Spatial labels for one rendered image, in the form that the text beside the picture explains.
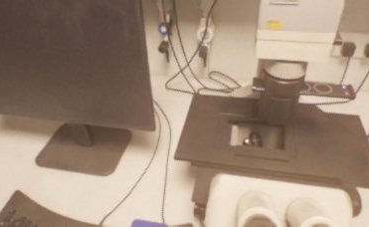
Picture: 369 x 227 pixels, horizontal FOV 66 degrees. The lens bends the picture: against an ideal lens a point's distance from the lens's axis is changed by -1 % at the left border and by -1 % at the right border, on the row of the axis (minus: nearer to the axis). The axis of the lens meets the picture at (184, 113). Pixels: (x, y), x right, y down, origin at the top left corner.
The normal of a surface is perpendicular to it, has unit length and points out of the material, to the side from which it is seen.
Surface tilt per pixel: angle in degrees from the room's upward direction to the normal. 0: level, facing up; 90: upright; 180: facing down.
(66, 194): 0
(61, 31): 86
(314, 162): 0
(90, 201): 0
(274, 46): 90
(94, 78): 86
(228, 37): 90
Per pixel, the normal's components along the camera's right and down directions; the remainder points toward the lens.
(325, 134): -0.04, -0.77
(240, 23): -0.21, 0.63
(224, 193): -0.18, -0.11
